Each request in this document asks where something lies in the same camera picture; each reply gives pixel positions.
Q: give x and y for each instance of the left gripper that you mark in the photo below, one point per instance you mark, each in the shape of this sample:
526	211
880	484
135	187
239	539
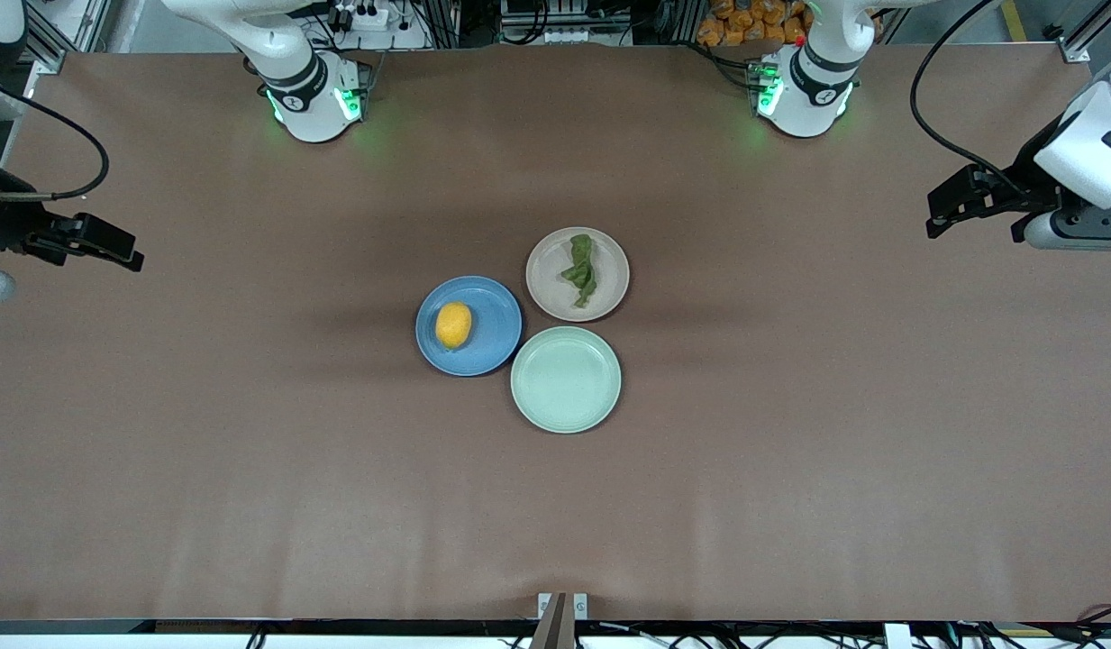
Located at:
1029	170

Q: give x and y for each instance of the yellow lemon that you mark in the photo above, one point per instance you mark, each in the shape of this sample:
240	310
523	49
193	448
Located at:
453	325

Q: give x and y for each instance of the green lettuce leaf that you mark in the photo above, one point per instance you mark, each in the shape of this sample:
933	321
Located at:
580	266

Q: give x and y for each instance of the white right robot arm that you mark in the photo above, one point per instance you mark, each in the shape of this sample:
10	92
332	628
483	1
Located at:
312	108

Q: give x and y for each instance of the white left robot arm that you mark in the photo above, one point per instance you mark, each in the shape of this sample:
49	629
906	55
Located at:
812	99

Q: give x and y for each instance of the bag of orange items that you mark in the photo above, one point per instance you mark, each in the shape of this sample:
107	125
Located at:
749	22

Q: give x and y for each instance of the white power strip with plugs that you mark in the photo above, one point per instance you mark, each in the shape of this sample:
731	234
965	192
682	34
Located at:
370	22

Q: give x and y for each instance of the table cover sheet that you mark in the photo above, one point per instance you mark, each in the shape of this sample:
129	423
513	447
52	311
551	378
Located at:
789	541

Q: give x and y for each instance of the blue plate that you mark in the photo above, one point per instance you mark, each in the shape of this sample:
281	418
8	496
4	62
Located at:
496	338

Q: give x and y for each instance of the beige plate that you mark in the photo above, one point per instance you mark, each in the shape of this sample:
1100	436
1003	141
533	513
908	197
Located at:
550	270

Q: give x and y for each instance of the pale green plate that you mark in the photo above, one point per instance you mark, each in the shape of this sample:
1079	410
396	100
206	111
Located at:
566	379

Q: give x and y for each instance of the aluminium frame profile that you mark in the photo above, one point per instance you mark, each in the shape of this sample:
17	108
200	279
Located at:
46	41
1091	36

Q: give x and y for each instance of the small metal bracket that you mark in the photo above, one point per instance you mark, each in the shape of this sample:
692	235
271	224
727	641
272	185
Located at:
562	604

